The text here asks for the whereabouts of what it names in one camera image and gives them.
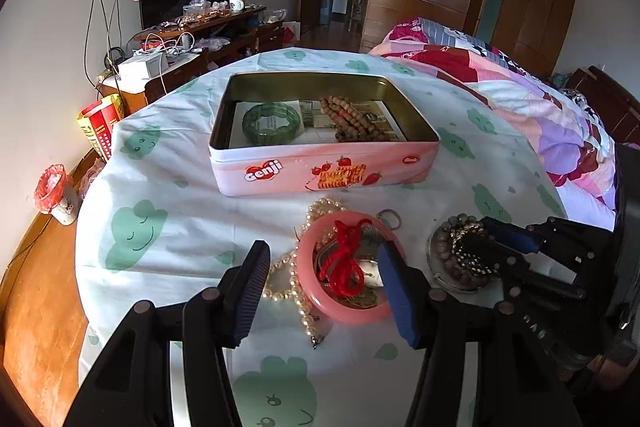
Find bin with red bag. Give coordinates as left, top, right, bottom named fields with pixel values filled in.
left=34, top=164, right=81, bottom=225

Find white box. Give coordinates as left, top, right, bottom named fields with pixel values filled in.
left=117, top=52, right=168, bottom=90

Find small metal ring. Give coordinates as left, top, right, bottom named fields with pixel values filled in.
left=376, top=208, right=402, bottom=230

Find red yellow carton box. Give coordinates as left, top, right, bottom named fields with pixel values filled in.
left=77, top=94, right=126, bottom=162

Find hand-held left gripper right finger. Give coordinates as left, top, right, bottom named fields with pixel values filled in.
left=376, top=241, right=583, bottom=427

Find patchwork quilt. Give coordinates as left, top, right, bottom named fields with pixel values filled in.
left=367, top=17, right=618, bottom=230

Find black television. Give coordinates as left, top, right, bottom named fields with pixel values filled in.
left=139, top=0, right=241, bottom=30

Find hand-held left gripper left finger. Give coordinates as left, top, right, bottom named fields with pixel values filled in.
left=65, top=239, right=273, bottom=427

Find red cord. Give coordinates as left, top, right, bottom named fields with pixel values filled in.
left=327, top=219, right=373, bottom=298

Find white tablecloth with green prints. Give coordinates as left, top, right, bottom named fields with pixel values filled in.
left=75, top=48, right=621, bottom=427

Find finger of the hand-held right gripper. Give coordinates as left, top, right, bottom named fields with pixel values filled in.
left=492, top=247, right=587, bottom=302
left=481, top=216, right=619, bottom=259

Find black cables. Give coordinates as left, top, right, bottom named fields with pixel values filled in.
left=82, top=0, right=126, bottom=82

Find wooden bead bracelet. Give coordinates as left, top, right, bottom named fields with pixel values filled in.
left=320, top=95, right=393, bottom=142

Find wooden headboard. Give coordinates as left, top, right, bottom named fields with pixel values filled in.
left=570, top=66, right=640, bottom=142

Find pink biscuit tin box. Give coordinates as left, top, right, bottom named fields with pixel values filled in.
left=208, top=72, right=441, bottom=198

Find green jade bracelet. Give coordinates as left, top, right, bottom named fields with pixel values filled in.
left=242, top=103, right=305, bottom=145

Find pearl necklace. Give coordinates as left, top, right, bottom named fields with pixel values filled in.
left=262, top=198, right=348, bottom=350

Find wooden television cabinet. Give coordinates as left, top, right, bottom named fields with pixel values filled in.
left=97, top=4, right=288, bottom=118

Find pink bangle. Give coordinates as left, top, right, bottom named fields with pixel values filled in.
left=296, top=213, right=408, bottom=322

